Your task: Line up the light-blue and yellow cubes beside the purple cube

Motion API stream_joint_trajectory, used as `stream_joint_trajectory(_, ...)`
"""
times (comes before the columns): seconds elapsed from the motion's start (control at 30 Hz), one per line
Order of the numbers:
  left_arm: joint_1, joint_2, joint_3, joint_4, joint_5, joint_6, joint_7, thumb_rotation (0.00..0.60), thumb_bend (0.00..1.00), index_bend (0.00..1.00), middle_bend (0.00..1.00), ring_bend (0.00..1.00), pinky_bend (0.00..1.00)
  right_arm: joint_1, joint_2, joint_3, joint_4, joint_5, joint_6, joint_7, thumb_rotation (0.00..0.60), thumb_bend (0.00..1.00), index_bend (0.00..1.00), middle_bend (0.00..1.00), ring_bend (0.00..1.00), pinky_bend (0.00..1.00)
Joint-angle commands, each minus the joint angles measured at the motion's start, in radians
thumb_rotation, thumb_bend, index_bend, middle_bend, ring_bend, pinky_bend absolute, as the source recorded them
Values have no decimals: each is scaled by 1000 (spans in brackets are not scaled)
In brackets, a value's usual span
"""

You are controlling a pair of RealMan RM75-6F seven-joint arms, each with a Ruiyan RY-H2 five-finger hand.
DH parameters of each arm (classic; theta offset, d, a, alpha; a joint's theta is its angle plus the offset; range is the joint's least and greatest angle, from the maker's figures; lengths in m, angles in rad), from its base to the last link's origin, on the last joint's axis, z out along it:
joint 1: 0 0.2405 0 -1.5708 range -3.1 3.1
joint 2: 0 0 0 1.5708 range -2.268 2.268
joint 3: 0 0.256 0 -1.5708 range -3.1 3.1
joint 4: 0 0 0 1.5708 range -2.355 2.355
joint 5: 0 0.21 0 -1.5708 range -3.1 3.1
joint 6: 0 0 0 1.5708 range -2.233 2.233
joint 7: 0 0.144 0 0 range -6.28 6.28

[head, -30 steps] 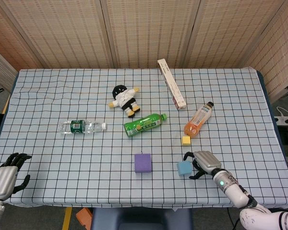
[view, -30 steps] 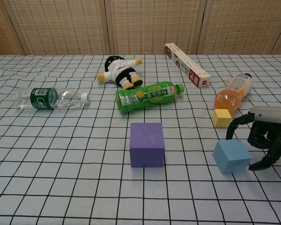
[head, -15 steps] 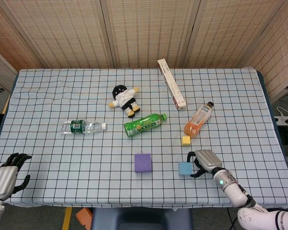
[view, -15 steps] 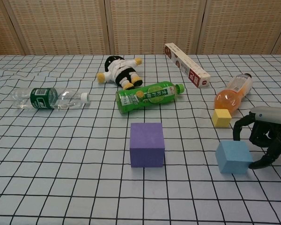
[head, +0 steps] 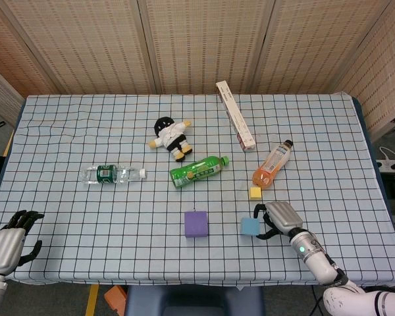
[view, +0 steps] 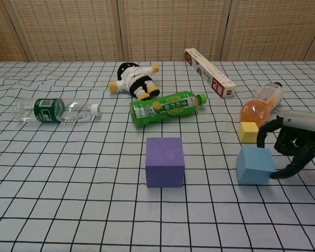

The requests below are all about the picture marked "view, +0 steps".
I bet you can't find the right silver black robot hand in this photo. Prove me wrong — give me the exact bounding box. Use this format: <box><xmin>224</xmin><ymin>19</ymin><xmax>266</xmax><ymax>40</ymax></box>
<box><xmin>256</xmin><ymin>110</ymin><xmax>315</xmax><ymax>180</ymax></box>

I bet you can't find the yellow foam cube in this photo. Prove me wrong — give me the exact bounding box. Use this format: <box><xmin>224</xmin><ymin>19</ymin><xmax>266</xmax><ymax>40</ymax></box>
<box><xmin>237</xmin><ymin>121</ymin><xmax>260</xmax><ymax>144</ymax></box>

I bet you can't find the blue foam cube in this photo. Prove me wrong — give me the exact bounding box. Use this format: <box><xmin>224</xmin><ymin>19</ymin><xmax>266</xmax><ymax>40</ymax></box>
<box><xmin>235</xmin><ymin>146</ymin><xmax>277</xmax><ymax>185</ymax></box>

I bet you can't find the purple foam cube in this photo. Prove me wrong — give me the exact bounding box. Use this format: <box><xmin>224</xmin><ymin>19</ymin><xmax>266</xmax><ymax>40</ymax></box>
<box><xmin>145</xmin><ymin>136</ymin><xmax>185</xmax><ymax>188</ymax></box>

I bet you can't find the orange drink bottle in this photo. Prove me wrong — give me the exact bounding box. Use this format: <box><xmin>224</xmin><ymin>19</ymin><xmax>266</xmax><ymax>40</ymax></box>
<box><xmin>240</xmin><ymin>81</ymin><xmax>284</xmax><ymax>127</ymax></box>

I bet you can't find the long white red box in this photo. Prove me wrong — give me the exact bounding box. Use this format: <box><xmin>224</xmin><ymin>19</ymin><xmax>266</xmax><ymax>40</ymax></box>
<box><xmin>184</xmin><ymin>48</ymin><xmax>237</xmax><ymax>100</ymax></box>

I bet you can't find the green tea bottle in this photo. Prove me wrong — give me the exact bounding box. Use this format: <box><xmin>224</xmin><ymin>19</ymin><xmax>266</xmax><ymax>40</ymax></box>
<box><xmin>129</xmin><ymin>90</ymin><xmax>208</xmax><ymax>129</ymax></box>

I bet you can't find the black white plush doll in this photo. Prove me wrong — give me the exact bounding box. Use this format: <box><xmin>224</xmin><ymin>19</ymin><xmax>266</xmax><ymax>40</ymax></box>
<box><xmin>107</xmin><ymin>62</ymin><xmax>161</xmax><ymax>101</ymax></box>

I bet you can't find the blue checkered tablecloth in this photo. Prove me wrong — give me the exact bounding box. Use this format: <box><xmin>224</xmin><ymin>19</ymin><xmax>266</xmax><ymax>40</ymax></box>
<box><xmin>0</xmin><ymin>61</ymin><xmax>315</xmax><ymax>252</ymax></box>

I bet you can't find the clear water bottle green label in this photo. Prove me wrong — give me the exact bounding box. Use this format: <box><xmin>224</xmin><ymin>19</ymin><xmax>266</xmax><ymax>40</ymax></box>
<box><xmin>13</xmin><ymin>97</ymin><xmax>102</xmax><ymax>123</ymax></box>

